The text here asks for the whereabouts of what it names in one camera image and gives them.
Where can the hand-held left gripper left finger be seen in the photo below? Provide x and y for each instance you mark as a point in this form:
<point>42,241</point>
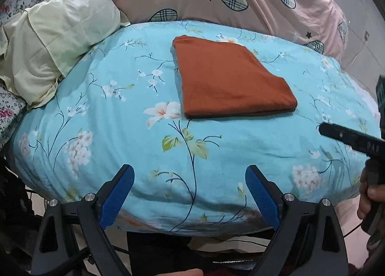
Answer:
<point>118,191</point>

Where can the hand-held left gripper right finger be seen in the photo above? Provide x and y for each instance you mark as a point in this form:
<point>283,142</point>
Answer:
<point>260,191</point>

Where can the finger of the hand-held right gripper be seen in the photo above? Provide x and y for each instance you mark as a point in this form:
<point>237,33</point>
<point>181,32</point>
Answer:
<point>352,139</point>

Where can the orange knit sweater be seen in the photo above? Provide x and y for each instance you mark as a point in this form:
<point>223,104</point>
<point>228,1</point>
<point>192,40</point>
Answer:
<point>231,80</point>

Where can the person's right hand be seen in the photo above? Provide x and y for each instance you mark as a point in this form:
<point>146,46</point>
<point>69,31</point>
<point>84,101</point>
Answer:
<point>368,197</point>

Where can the light blue floral bedsheet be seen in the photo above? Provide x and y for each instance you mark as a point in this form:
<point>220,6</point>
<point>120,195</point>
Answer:
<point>120,131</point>

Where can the cream pillow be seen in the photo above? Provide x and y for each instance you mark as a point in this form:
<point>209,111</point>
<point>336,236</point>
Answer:
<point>60,32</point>

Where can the wall socket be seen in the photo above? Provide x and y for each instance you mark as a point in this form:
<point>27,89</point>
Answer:
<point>367,35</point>

